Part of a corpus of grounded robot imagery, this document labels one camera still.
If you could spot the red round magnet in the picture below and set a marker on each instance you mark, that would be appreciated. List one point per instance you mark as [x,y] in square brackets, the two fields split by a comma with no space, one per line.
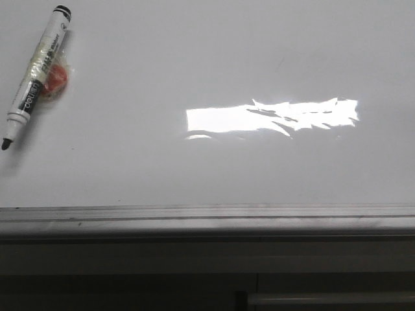
[56,81]

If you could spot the black white whiteboard marker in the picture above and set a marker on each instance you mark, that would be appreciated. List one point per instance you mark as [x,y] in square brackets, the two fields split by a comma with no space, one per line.
[38,69]

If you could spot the white whiteboard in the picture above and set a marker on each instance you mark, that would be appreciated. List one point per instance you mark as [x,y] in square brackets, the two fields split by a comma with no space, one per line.
[210,117]

